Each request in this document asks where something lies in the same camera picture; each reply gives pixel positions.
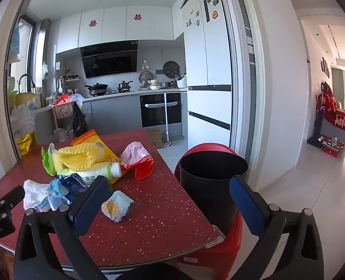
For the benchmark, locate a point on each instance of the upright vacuum cleaner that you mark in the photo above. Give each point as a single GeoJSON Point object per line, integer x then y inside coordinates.
{"type": "Point", "coordinates": [318, 119]}

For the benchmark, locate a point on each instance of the grey lower cabinet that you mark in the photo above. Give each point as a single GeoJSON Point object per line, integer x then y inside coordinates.
{"type": "Point", "coordinates": [114, 113]}

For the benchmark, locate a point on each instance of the dark wall decoration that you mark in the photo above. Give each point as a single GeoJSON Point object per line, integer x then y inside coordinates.
{"type": "Point", "coordinates": [325, 67]}

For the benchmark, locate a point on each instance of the stack of white bowls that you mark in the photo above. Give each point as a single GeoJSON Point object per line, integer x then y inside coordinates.
{"type": "Point", "coordinates": [155, 85]}

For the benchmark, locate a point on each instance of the round black divided tray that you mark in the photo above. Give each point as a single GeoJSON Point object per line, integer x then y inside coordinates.
{"type": "Point", "coordinates": [171, 68]}

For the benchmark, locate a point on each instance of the steel kitchen faucet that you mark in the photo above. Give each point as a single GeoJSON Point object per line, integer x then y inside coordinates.
{"type": "Point", "coordinates": [25, 77]}

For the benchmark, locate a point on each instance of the red flat box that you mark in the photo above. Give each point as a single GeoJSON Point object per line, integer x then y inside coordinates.
{"type": "Point", "coordinates": [333, 148]}

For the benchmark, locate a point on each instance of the green snack packet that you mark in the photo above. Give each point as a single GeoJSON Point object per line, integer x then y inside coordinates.
{"type": "Point", "coordinates": [47, 162]}

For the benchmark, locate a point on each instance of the black range hood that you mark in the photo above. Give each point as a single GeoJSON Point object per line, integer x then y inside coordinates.
{"type": "Point", "coordinates": [111, 61]}

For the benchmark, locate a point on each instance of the red printed banner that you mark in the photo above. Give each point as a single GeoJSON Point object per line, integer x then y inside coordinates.
{"type": "Point", "coordinates": [338, 118]}

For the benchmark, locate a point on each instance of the gold foil bag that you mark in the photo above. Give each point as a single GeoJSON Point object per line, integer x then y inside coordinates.
{"type": "Point", "coordinates": [25, 144]}

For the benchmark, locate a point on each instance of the white stick mop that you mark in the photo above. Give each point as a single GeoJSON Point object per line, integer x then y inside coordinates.
{"type": "Point", "coordinates": [166, 125]}

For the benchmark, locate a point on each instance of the red bin with black liner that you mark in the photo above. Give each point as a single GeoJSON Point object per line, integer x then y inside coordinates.
{"type": "Point", "coordinates": [207, 198]}

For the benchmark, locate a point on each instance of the cardboard box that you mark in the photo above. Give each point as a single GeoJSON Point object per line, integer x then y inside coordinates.
{"type": "Point", "coordinates": [154, 138]}

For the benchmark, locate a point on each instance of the white refrigerator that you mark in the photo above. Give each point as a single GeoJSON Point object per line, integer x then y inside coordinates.
{"type": "Point", "coordinates": [207, 64]}

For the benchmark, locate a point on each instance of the yellow foam fruit net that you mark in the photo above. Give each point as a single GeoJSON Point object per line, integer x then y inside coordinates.
{"type": "Point", "coordinates": [73, 157]}

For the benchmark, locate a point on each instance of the white upper cabinets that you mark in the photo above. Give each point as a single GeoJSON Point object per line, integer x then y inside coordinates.
{"type": "Point", "coordinates": [114, 26]}

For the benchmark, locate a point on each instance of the white plastic bag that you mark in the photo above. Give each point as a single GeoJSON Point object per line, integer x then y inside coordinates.
{"type": "Point", "coordinates": [77, 98]}

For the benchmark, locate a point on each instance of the white crumpled tissue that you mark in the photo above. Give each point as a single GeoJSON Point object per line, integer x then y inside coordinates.
{"type": "Point", "coordinates": [33, 192]}

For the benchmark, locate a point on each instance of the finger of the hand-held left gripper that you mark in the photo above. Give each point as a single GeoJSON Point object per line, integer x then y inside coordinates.
{"type": "Point", "coordinates": [10, 197]}

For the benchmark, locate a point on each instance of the pale blue yellow wrapper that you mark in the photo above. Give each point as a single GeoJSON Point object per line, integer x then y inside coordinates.
{"type": "Point", "coordinates": [117, 207]}

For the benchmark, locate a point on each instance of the white storage basket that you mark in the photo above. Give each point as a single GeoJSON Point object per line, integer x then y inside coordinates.
{"type": "Point", "coordinates": [62, 112]}

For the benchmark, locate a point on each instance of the blue crumpled wrapper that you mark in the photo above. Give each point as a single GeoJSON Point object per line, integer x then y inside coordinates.
{"type": "Point", "coordinates": [61, 189]}

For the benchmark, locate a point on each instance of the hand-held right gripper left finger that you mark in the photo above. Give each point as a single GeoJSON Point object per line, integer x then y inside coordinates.
{"type": "Point", "coordinates": [84, 207]}

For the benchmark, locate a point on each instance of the black built-in oven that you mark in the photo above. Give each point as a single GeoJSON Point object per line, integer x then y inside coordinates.
{"type": "Point", "coordinates": [160, 116]}

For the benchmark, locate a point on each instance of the group of fridge magnets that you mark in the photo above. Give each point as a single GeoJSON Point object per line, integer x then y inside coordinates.
{"type": "Point", "coordinates": [214, 14]}

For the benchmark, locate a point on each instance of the orange yellow plastic bag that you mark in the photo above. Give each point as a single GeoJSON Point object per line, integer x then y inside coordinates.
{"type": "Point", "coordinates": [87, 137]}

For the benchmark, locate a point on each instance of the red paper decal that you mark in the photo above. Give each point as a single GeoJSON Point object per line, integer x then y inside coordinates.
{"type": "Point", "coordinates": [137, 17]}
{"type": "Point", "coordinates": [93, 23]}

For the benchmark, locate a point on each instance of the black plastic bag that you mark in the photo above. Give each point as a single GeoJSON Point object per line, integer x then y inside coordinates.
{"type": "Point", "coordinates": [79, 122]}

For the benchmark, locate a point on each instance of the black wok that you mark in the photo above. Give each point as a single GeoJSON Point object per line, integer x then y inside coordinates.
{"type": "Point", "coordinates": [96, 88]}

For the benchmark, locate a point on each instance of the pink and red plastic bag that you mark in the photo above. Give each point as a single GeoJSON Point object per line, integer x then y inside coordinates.
{"type": "Point", "coordinates": [134, 154]}

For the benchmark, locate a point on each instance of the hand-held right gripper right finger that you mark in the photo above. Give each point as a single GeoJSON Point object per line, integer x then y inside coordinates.
{"type": "Point", "coordinates": [244, 205]}

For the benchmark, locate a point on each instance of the steel cooking pot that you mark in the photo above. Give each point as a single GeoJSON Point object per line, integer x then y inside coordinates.
{"type": "Point", "coordinates": [125, 87]}

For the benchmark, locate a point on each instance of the white rice cooker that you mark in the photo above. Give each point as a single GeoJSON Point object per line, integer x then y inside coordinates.
{"type": "Point", "coordinates": [181, 81]}

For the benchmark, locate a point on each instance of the round grey steamer rack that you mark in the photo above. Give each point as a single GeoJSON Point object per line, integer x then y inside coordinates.
{"type": "Point", "coordinates": [146, 78]}

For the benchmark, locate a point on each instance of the white plastic bottle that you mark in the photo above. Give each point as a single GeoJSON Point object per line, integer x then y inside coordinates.
{"type": "Point", "coordinates": [102, 172]}

